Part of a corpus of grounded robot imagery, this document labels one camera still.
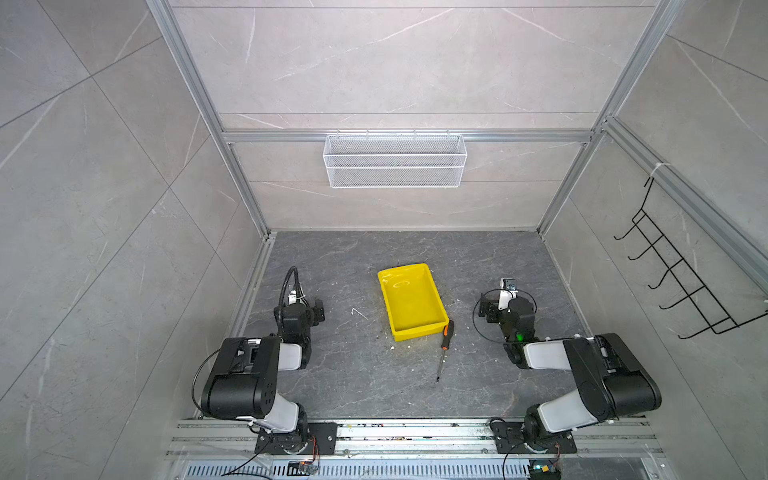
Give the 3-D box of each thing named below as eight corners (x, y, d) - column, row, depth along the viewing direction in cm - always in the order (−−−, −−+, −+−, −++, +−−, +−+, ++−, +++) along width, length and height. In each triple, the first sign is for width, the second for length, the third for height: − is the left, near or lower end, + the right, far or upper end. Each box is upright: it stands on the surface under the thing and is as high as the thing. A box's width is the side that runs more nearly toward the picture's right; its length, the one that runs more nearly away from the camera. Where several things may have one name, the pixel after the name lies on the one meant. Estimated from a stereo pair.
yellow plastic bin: (392, 344, 92) (392, 334, 86) (378, 282, 107) (378, 270, 101) (448, 332, 94) (452, 322, 89) (427, 274, 109) (429, 262, 104)
